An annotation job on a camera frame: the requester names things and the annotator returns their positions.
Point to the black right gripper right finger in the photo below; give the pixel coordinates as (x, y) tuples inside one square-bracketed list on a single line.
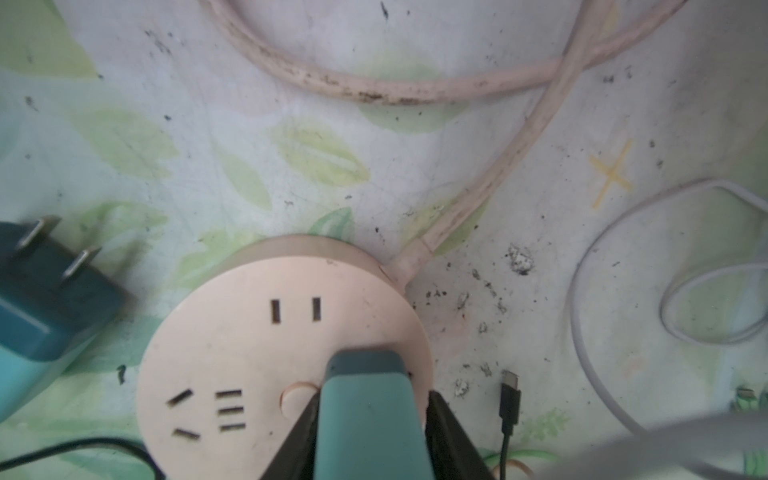
[(452, 454)]

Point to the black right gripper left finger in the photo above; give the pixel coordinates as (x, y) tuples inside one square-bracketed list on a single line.
[(295, 459)]

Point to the teal two-tone charger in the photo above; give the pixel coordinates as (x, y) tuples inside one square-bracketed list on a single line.
[(369, 426)]

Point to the round pink power socket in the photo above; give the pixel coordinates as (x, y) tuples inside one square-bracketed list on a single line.
[(230, 370)]

